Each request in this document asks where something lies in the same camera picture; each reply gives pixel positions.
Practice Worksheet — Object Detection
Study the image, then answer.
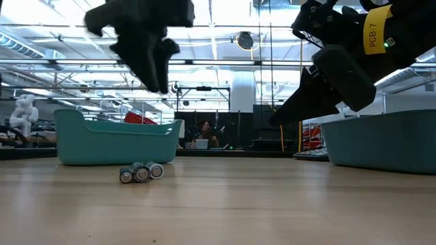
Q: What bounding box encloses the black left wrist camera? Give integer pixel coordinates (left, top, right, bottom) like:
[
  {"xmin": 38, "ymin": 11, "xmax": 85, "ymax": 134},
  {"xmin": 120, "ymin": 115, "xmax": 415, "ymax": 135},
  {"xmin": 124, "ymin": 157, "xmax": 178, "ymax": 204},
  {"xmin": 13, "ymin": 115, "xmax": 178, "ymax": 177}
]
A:
[{"xmin": 168, "ymin": 0, "xmax": 196, "ymax": 29}]

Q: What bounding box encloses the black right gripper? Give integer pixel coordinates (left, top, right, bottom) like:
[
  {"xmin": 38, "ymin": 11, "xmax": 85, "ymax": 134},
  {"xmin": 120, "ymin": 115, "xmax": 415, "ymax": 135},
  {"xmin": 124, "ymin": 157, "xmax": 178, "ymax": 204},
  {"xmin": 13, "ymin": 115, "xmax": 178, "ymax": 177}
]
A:
[{"xmin": 268, "ymin": 0, "xmax": 367, "ymax": 127}]

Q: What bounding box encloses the white column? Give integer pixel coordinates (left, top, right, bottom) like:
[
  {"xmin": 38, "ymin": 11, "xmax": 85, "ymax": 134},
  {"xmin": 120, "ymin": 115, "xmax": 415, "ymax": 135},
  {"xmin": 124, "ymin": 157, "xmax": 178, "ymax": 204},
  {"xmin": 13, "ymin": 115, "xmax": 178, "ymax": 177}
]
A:
[{"xmin": 230, "ymin": 71, "xmax": 255, "ymax": 113}]

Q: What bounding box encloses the yellow label tag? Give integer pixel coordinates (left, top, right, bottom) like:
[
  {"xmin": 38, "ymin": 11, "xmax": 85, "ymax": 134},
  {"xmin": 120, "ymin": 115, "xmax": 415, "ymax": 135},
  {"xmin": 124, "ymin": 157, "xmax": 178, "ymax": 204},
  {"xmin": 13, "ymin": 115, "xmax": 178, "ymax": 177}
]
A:
[{"xmin": 362, "ymin": 3, "xmax": 394, "ymax": 56}]

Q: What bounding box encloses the metal shelf rack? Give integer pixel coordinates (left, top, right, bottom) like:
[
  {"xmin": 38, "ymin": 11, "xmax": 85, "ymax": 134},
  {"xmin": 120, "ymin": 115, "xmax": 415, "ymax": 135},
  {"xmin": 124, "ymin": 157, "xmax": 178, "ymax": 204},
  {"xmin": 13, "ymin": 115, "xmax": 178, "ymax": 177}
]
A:
[{"xmin": 340, "ymin": 92, "xmax": 388, "ymax": 118}]

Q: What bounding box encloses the black metal table frame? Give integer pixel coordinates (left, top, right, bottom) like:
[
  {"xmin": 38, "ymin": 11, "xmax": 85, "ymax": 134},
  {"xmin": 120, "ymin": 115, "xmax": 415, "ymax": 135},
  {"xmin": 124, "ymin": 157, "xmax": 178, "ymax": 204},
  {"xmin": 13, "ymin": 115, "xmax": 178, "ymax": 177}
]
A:
[{"xmin": 0, "ymin": 148, "xmax": 297, "ymax": 161}]

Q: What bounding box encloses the teal plastic bin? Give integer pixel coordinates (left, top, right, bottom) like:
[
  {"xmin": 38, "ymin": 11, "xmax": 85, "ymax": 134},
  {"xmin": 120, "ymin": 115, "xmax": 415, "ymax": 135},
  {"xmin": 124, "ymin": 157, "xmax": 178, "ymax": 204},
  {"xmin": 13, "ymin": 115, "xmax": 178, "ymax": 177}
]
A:
[
  {"xmin": 53, "ymin": 108, "xmax": 184, "ymax": 167},
  {"xmin": 321, "ymin": 108, "xmax": 436, "ymax": 176}
]

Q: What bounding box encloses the silver ventilation duct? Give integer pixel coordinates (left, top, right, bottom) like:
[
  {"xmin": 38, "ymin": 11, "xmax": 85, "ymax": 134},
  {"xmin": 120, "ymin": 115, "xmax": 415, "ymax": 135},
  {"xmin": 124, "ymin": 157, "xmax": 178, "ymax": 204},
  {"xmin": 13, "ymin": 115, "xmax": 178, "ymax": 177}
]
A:
[
  {"xmin": 373, "ymin": 47, "xmax": 436, "ymax": 101},
  {"xmin": 0, "ymin": 32, "xmax": 65, "ymax": 61}
]

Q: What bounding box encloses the person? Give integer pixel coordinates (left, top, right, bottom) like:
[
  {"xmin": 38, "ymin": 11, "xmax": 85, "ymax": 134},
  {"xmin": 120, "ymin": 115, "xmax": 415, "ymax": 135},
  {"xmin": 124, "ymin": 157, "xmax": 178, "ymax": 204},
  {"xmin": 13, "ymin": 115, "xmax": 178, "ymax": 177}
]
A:
[{"xmin": 192, "ymin": 119, "xmax": 221, "ymax": 149}]

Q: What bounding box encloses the black calculator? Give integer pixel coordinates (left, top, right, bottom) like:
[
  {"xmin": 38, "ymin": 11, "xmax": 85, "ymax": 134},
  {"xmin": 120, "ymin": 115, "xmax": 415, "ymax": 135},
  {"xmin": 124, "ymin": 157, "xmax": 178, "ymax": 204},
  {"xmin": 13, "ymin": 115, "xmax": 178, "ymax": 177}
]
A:
[{"xmin": 293, "ymin": 146, "xmax": 330, "ymax": 162}]

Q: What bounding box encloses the black partition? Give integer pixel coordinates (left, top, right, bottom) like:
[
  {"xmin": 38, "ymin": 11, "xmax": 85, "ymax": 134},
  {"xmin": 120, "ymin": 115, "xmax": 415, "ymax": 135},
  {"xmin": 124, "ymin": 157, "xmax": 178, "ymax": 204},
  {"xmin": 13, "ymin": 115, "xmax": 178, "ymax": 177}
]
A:
[{"xmin": 173, "ymin": 103, "xmax": 297, "ymax": 152}]

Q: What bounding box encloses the orange cable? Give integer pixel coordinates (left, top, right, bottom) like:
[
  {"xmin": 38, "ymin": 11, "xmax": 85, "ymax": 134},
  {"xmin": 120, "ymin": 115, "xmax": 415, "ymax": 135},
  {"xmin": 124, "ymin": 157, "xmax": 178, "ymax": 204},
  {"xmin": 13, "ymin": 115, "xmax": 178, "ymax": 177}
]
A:
[{"xmin": 267, "ymin": 103, "xmax": 285, "ymax": 153}]

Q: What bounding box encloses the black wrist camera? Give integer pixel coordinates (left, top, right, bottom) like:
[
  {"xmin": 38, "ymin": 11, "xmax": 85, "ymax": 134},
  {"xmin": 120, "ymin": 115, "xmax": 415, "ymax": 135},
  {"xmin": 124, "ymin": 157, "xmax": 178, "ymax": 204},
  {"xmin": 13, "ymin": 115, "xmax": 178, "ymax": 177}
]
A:
[
  {"xmin": 168, "ymin": 0, "xmax": 196, "ymax": 29},
  {"xmin": 312, "ymin": 44, "xmax": 377, "ymax": 112}
]

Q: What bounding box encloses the red object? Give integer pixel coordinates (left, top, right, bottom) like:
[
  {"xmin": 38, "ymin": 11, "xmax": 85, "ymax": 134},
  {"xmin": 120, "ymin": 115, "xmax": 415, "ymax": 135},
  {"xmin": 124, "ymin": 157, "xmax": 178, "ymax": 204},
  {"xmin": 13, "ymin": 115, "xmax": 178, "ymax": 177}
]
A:
[{"xmin": 123, "ymin": 111, "xmax": 158, "ymax": 125}]

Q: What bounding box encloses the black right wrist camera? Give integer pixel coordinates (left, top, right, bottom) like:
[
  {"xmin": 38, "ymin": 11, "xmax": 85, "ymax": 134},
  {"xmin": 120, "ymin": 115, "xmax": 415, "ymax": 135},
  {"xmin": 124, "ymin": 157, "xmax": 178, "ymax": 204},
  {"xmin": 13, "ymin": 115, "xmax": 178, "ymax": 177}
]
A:
[{"xmin": 312, "ymin": 44, "xmax": 377, "ymax": 112}]

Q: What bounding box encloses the red cart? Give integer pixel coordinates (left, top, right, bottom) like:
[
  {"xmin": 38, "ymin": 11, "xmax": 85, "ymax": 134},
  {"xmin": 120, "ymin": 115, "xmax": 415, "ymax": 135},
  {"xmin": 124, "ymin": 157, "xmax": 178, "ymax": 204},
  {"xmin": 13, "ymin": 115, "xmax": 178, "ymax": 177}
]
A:
[{"xmin": 302, "ymin": 125, "xmax": 324, "ymax": 151}]

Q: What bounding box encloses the white humanoid robot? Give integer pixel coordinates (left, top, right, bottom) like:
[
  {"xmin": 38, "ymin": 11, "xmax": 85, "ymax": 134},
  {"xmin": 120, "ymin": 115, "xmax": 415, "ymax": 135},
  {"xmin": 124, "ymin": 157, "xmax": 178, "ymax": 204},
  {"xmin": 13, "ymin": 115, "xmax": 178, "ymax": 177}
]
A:
[{"xmin": 8, "ymin": 94, "xmax": 40, "ymax": 137}]

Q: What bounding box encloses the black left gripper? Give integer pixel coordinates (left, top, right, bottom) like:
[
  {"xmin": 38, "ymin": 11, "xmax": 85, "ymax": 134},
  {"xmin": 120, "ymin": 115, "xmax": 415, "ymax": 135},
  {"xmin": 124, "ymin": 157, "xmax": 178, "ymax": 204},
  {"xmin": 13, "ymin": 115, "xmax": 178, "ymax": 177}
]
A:
[{"xmin": 83, "ymin": 0, "xmax": 181, "ymax": 95}]

